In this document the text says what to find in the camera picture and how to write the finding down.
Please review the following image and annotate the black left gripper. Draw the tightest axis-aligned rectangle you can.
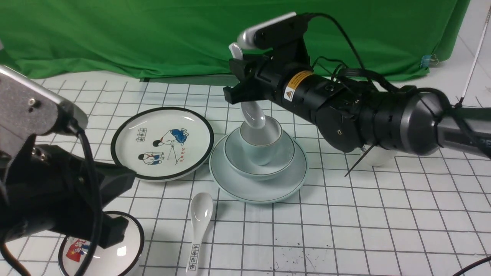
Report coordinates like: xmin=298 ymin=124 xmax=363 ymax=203
xmin=8 ymin=145 xmax=136 ymax=248

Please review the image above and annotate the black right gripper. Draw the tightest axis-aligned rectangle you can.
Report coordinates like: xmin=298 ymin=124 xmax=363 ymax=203
xmin=223 ymin=37 xmax=311 ymax=112

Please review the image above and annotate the plain white ceramic spoon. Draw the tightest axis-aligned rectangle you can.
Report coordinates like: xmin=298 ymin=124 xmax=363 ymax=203
xmin=228 ymin=43 xmax=266 ymax=129

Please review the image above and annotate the pale blue small cup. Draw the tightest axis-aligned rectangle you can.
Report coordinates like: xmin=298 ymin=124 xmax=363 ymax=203
xmin=239 ymin=116 xmax=283 ymax=165

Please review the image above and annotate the pale blue shallow bowl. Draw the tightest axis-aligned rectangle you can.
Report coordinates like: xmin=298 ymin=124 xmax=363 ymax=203
xmin=223 ymin=128 xmax=298 ymax=181

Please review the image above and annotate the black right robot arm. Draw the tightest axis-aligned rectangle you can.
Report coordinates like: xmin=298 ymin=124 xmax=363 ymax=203
xmin=224 ymin=38 xmax=490 ymax=157

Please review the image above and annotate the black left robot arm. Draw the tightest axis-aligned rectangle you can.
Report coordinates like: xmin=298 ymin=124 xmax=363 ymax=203
xmin=0 ymin=145 xmax=96 ymax=276

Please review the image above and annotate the green backdrop cloth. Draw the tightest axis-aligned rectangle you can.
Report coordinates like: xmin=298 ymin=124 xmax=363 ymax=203
xmin=0 ymin=0 xmax=470 ymax=81

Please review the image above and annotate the black-rimmed cartoon bowl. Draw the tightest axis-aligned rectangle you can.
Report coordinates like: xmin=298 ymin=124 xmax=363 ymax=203
xmin=58 ymin=211 xmax=145 ymax=276

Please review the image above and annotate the pale blue plain plate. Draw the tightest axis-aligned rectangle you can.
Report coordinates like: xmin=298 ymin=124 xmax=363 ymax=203
xmin=209 ymin=135 xmax=309 ymax=204

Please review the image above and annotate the black-rimmed cartoon plate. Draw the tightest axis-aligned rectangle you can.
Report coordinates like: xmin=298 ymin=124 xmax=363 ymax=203
xmin=110 ymin=107 xmax=214 ymax=183

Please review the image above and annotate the black-rimmed white cup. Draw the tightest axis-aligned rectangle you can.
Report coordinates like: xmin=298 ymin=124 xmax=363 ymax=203
xmin=361 ymin=146 xmax=397 ymax=167

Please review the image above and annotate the white spoon with characters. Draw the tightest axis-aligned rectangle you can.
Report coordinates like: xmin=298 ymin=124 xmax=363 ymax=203
xmin=186 ymin=192 xmax=214 ymax=276

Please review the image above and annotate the blue binder clip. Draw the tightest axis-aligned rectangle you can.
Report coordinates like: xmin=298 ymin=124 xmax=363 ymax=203
xmin=420 ymin=54 xmax=440 ymax=68

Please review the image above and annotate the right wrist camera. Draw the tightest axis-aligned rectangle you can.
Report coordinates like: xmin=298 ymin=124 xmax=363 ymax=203
xmin=236 ymin=12 xmax=308 ymax=49

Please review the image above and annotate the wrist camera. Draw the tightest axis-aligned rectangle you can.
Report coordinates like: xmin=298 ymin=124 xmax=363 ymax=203
xmin=0 ymin=65 xmax=88 ymax=158
xmin=236 ymin=12 xmax=308 ymax=49

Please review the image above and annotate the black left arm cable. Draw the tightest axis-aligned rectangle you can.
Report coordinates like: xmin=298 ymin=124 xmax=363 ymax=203
xmin=0 ymin=119 xmax=104 ymax=276

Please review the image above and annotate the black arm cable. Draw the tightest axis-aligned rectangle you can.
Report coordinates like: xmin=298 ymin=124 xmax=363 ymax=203
xmin=0 ymin=119 xmax=104 ymax=276
xmin=299 ymin=12 xmax=388 ymax=89

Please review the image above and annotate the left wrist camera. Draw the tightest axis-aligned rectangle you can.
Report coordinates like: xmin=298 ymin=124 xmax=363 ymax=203
xmin=0 ymin=65 xmax=88 ymax=158

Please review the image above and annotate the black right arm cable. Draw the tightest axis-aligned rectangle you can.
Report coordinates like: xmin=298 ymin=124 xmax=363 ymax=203
xmin=299 ymin=12 xmax=388 ymax=89

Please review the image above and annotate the black cable bottom right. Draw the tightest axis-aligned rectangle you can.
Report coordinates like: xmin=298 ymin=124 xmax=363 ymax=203
xmin=453 ymin=257 xmax=491 ymax=276

